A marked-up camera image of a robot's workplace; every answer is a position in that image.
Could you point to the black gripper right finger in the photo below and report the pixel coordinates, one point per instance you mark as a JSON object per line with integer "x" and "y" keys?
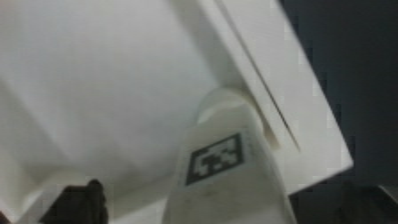
{"x": 369, "y": 206}

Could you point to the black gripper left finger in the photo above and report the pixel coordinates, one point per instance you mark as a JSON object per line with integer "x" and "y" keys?
{"x": 79, "y": 207}

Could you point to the white table leg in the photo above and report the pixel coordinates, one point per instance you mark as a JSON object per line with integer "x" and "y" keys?
{"x": 229, "y": 190}

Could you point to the white square tabletop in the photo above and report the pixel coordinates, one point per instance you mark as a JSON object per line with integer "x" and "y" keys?
{"x": 111, "y": 64}

